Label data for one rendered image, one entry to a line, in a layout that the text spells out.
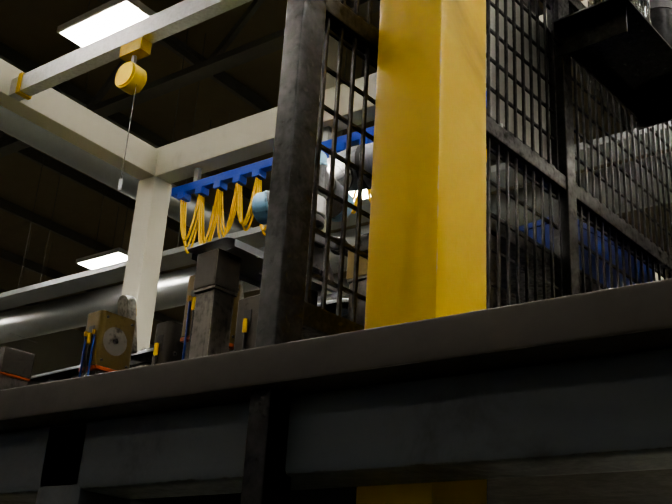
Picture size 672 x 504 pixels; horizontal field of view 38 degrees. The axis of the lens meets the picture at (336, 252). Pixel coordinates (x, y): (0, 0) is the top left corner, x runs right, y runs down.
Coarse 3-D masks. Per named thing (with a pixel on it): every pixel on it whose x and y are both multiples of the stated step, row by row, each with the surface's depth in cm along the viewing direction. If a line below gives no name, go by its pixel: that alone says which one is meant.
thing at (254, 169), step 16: (368, 128) 547; (352, 144) 555; (224, 176) 607; (240, 176) 598; (256, 176) 589; (176, 192) 631; (192, 192) 626; (208, 192) 620; (240, 192) 599; (256, 192) 584; (368, 192) 530; (240, 208) 592; (192, 224) 610; (224, 224) 599; (192, 240) 611; (208, 240) 599
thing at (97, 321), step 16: (96, 320) 198; (112, 320) 198; (128, 320) 202; (96, 336) 196; (112, 336) 198; (128, 336) 201; (96, 352) 194; (112, 352) 197; (128, 352) 200; (80, 368) 195; (96, 368) 193; (112, 368) 196; (128, 368) 199
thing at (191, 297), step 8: (192, 280) 176; (192, 288) 175; (240, 288) 179; (192, 296) 174; (192, 304) 172; (184, 312) 174; (192, 312) 172; (232, 312) 176; (184, 320) 173; (192, 320) 171; (232, 320) 176; (184, 328) 172; (232, 328) 175; (184, 336) 171; (232, 336) 174; (184, 344) 170; (232, 344) 174; (184, 352) 170
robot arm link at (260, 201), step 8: (344, 152) 245; (352, 152) 244; (328, 160) 242; (336, 160) 241; (352, 160) 243; (328, 168) 236; (336, 168) 239; (344, 168) 241; (352, 168) 243; (336, 176) 236; (352, 176) 242; (352, 184) 244; (264, 192) 215; (256, 200) 215; (264, 200) 213; (256, 208) 214; (264, 208) 213; (256, 216) 215; (264, 216) 214; (264, 224) 217
